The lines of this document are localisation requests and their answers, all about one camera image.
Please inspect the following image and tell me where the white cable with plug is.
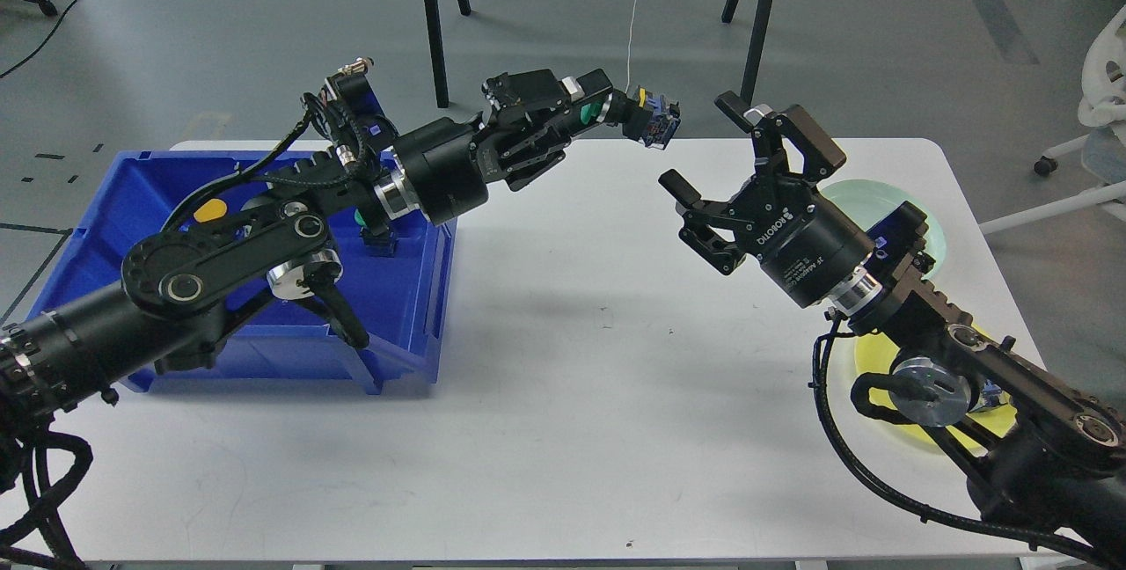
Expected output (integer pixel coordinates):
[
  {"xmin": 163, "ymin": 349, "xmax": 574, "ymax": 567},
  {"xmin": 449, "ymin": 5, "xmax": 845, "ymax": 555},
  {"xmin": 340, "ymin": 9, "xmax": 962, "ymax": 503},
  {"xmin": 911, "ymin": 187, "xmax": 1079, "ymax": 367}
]
[{"xmin": 625, "ymin": 0, "xmax": 647, "ymax": 89}]

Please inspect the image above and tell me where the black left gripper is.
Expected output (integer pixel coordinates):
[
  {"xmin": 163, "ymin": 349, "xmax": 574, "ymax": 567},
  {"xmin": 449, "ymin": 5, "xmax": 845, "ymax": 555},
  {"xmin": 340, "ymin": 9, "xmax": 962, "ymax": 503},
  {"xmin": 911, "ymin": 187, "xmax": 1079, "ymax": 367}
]
[{"xmin": 374, "ymin": 69, "xmax": 614, "ymax": 225}]

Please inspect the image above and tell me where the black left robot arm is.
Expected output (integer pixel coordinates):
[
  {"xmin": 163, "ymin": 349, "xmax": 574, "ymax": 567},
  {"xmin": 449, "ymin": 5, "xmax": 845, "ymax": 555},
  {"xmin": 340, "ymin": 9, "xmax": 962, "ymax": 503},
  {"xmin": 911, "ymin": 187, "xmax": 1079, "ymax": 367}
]
[{"xmin": 3, "ymin": 57, "xmax": 664, "ymax": 569}]

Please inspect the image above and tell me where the green push button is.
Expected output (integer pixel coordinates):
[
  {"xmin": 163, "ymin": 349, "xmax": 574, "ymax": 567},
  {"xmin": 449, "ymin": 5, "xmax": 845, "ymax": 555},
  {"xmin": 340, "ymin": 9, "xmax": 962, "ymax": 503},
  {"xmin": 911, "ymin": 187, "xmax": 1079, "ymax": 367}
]
[
  {"xmin": 352, "ymin": 210, "xmax": 397, "ymax": 258},
  {"xmin": 580, "ymin": 86, "xmax": 681, "ymax": 150}
]

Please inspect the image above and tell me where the white office chair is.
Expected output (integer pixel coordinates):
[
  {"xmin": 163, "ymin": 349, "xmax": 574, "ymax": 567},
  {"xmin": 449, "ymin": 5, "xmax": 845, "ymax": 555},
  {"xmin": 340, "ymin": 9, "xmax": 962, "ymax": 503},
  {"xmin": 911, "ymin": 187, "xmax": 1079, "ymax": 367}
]
[{"xmin": 980, "ymin": 8, "xmax": 1125, "ymax": 237}]

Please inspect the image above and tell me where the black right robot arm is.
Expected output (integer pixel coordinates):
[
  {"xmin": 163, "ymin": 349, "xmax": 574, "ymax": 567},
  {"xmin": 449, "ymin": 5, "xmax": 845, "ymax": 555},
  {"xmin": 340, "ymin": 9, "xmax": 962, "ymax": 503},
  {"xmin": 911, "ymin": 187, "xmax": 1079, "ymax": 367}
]
[{"xmin": 660, "ymin": 91, "xmax": 1125, "ymax": 569}]

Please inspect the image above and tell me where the yellow plate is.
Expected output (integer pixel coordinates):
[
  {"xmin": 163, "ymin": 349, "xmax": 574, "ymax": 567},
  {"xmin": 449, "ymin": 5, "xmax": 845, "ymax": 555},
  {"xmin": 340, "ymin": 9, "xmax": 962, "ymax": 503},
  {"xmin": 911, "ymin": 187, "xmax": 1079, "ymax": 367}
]
[{"xmin": 854, "ymin": 333, "xmax": 1016, "ymax": 457}]

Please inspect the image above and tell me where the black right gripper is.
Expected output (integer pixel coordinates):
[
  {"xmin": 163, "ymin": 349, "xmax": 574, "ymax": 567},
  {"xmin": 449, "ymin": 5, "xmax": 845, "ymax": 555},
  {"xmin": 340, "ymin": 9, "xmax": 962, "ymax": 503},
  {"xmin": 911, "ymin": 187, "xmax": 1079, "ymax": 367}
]
[{"xmin": 658, "ymin": 91, "xmax": 875, "ymax": 308}]

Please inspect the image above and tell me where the blue plastic bin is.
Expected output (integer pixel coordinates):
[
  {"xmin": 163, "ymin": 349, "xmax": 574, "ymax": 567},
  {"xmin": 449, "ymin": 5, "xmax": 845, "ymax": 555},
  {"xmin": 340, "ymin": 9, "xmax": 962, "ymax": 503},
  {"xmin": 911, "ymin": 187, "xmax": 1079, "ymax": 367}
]
[{"xmin": 29, "ymin": 150, "xmax": 456, "ymax": 394}]

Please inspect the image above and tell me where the pale green plate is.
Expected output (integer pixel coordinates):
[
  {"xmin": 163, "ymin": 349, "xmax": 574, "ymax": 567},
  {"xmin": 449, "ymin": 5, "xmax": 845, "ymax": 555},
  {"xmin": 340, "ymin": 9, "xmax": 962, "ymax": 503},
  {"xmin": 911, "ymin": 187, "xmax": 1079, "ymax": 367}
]
[{"xmin": 817, "ymin": 179, "xmax": 948, "ymax": 276}]

